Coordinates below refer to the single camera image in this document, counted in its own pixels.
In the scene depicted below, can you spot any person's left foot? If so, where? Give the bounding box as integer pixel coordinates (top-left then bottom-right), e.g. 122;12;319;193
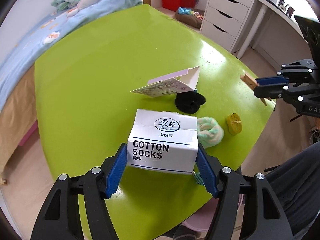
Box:
172;225;200;240

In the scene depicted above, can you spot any pink white carton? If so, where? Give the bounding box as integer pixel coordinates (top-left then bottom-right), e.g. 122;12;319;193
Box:
130;66;201;98

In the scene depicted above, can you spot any wooden clothespin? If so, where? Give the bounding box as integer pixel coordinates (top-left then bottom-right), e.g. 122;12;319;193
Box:
240;74;268;106

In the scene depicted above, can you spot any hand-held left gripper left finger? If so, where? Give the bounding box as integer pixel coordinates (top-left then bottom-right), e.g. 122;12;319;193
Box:
30;142;129;240

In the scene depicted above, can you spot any white sock box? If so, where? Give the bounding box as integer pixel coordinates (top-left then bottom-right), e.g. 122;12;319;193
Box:
127;109;199;175

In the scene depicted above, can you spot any white drawer unit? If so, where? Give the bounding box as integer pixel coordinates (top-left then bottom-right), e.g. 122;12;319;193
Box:
200;0;259;53

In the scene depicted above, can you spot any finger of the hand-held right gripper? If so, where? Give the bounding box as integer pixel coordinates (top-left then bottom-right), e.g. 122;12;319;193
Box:
254;59;319;88
253;80;320;100

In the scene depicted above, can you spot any pink box under bed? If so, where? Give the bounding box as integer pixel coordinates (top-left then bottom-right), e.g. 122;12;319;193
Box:
19;124;38;147

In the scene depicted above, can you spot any brown pet bed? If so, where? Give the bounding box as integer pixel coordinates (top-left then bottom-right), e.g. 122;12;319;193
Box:
174;7;205;29

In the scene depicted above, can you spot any white desk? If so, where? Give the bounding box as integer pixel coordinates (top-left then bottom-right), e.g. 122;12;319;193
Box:
237;0;313;60

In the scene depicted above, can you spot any pink mesh trash basket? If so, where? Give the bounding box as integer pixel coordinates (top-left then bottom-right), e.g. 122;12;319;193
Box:
180;195;243;230

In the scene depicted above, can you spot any beige bed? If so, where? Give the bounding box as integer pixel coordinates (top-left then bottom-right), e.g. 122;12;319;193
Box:
0;0;144;180

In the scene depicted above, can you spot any red storage box white lid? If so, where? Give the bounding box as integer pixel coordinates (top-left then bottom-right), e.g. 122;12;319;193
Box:
160;0;199;12

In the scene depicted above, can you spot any window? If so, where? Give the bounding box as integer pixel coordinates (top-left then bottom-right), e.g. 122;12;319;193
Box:
285;0;318;17

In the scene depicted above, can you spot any blue printed blanket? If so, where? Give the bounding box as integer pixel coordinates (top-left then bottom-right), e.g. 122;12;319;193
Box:
0;0;144;110

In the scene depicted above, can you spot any pastel fluffy scrunchie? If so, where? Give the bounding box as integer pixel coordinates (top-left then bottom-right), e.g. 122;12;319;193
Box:
197;116;225;148

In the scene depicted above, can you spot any small desk picture frame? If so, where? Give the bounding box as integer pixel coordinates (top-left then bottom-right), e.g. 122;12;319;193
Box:
277;0;296;18

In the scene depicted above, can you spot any green top table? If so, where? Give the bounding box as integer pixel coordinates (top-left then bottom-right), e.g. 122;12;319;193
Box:
34;4;275;224

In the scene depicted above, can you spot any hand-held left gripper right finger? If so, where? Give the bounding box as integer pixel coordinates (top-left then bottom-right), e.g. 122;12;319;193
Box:
196;142;294;240

